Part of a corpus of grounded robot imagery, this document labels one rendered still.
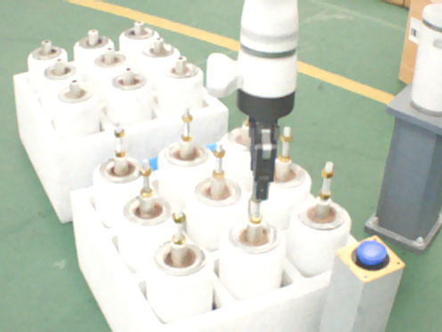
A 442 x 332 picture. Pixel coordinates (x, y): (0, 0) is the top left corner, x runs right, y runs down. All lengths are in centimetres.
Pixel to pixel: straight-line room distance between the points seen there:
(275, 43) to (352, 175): 85
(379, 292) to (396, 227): 53
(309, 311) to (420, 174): 41
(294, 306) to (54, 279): 50
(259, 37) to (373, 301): 37
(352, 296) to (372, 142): 91
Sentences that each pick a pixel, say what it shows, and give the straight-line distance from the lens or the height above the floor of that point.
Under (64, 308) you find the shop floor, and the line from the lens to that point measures 125.
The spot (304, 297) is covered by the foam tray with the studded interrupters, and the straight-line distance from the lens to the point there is 103.
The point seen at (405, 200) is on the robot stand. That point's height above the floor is 11.
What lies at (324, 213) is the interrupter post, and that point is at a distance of 104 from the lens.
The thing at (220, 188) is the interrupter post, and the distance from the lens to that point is 106.
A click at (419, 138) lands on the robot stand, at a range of 129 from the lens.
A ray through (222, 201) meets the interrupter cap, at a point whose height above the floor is 25.
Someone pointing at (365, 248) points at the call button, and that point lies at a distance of 88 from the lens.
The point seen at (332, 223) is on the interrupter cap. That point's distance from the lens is 103.
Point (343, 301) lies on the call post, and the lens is 91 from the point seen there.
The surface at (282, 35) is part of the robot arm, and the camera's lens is 80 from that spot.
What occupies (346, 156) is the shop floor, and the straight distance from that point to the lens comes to 168.
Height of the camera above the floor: 88
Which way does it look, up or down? 34 degrees down
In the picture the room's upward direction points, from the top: 2 degrees clockwise
